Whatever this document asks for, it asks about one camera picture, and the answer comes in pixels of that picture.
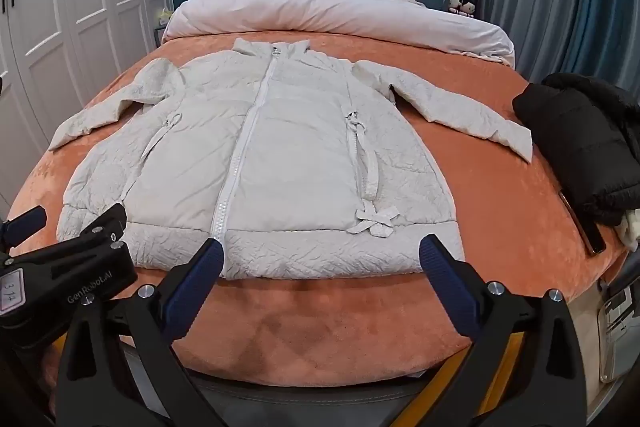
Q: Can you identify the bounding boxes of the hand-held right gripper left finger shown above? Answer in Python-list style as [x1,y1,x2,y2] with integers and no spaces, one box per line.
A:
[55,237,226,427]

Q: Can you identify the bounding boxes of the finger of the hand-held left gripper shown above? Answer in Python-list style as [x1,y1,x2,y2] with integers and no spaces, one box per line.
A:
[0,205,49,254]
[47,203,129,258]

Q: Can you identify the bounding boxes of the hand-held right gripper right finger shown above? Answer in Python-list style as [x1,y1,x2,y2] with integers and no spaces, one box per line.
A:
[419,234,588,427]

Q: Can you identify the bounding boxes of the white puffer coat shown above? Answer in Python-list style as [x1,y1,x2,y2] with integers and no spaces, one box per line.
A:
[48,38,533,282]

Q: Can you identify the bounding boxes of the orange bedspread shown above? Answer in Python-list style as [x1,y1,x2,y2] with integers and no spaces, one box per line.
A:
[7,32,640,388]

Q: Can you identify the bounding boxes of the black smartphone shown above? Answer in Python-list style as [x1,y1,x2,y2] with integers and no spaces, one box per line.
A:
[559,192,607,256]

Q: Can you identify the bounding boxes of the cream cloth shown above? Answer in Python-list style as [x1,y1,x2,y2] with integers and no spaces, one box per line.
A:
[620,209,640,253]

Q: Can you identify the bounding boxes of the white wardrobe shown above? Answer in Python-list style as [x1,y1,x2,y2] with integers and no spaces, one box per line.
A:
[0,0,173,208]

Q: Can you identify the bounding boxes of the black puffer jacket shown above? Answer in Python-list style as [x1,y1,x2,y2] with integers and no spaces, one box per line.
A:
[512,73,640,228]

